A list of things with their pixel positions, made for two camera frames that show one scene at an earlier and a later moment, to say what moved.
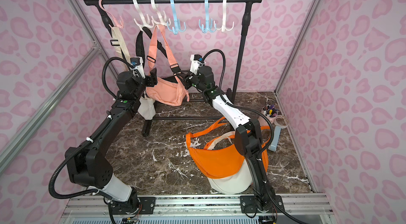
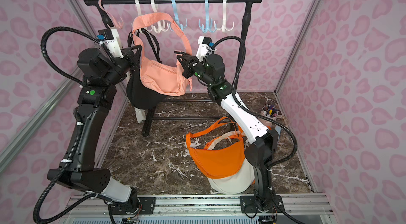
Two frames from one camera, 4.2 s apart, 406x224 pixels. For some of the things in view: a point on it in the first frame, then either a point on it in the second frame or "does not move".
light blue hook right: x=208 y=27 does not move
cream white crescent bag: x=238 y=183 does not move
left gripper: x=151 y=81 -> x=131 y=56
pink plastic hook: x=121 y=26 does not move
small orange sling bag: x=219 y=162 does not move
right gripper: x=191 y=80 -> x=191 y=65
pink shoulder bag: x=171 y=90 -> x=159 y=78
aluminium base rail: x=93 y=208 does not move
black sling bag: x=139 y=37 -> x=137 y=95
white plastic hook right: x=223 y=27 does not move
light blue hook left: x=176 y=28 does not move
